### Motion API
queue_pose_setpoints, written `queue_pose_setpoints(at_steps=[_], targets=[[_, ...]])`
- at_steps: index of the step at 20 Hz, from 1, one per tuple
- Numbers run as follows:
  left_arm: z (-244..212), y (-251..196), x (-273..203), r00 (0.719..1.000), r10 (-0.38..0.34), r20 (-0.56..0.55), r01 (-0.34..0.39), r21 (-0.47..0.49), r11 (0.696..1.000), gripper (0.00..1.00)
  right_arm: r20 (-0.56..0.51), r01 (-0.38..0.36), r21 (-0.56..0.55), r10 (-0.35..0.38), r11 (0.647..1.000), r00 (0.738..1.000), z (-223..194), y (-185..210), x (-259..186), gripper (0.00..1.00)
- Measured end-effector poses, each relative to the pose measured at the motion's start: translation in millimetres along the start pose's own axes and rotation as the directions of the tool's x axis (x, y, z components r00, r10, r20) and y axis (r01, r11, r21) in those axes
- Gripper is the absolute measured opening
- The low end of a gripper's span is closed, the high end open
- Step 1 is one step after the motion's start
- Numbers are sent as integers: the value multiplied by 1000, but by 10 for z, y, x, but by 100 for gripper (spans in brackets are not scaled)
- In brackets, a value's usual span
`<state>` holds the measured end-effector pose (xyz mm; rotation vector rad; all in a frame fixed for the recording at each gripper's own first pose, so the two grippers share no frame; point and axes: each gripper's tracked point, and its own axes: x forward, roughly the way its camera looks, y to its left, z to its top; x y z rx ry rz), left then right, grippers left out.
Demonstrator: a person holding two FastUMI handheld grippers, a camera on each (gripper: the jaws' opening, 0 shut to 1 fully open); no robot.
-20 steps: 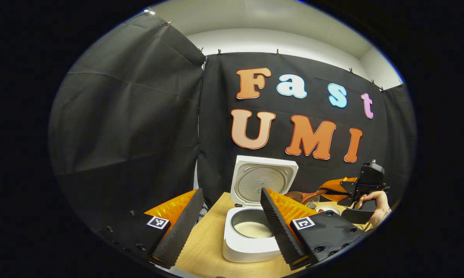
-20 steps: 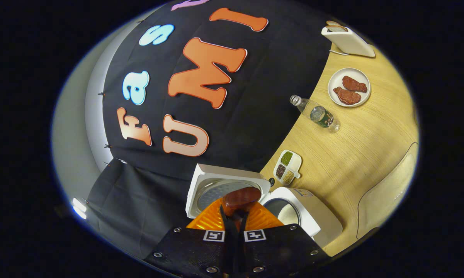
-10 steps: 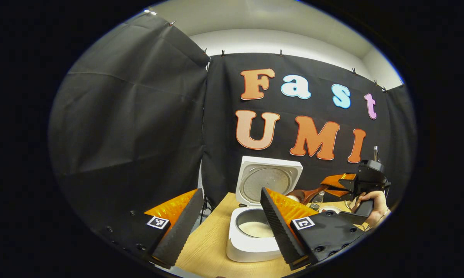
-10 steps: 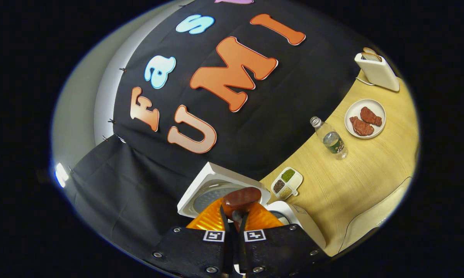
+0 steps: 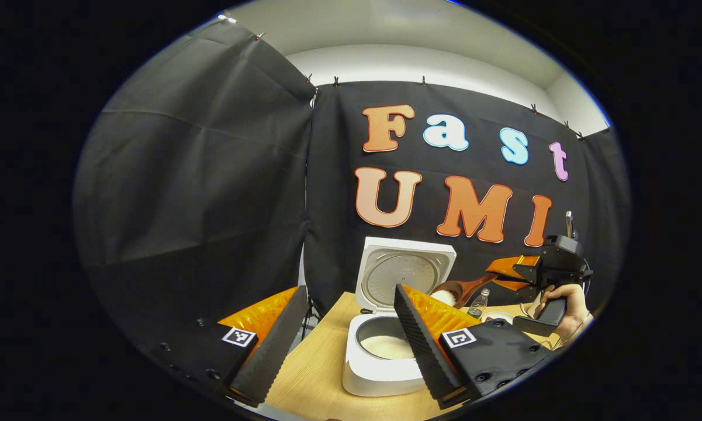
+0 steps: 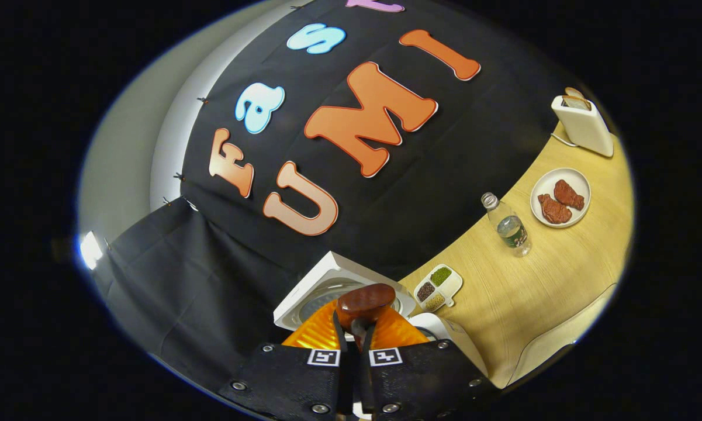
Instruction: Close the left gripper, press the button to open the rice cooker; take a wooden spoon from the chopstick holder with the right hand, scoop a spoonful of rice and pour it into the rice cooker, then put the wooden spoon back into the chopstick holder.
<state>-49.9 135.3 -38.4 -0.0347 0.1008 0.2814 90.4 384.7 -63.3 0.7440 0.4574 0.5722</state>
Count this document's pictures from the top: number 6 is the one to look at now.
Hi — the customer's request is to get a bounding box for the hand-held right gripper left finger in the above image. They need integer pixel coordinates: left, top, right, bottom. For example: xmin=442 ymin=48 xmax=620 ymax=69
xmin=217 ymin=298 xmax=353 ymax=420

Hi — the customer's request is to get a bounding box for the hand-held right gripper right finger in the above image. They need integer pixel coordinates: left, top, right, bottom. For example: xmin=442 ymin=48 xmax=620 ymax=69
xmin=361 ymin=307 xmax=499 ymax=420

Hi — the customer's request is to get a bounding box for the white rice cooker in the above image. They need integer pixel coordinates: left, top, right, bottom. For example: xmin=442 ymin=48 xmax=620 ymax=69
xmin=273 ymin=251 xmax=489 ymax=378

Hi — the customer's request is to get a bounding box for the brown wooden spoon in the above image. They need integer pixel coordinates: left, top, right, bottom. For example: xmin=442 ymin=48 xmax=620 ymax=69
xmin=336 ymin=283 xmax=397 ymax=339

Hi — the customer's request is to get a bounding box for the white divided seasoning dish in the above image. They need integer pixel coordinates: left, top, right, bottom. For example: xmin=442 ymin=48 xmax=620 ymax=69
xmin=413 ymin=264 xmax=464 ymax=312

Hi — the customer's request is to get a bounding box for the clear plastic water bottle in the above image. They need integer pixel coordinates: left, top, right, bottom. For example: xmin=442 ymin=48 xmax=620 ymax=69
xmin=481 ymin=192 xmax=532 ymax=258

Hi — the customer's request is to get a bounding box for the black backdrop cloth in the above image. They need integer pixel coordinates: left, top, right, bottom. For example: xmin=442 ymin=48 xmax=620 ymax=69
xmin=94 ymin=0 xmax=597 ymax=392

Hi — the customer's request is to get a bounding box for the red meat piece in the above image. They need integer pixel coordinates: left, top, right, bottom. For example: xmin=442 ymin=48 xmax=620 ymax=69
xmin=538 ymin=194 xmax=573 ymax=225
xmin=554 ymin=179 xmax=586 ymax=212

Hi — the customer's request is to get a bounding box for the round white plate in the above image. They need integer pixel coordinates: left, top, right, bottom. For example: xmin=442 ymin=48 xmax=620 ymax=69
xmin=530 ymin=168 xmax=592 ymax=229

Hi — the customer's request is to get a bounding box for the white toaster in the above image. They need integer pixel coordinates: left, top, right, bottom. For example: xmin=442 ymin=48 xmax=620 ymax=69
xmin=551 ymin=94 xmax=615 ymax=158

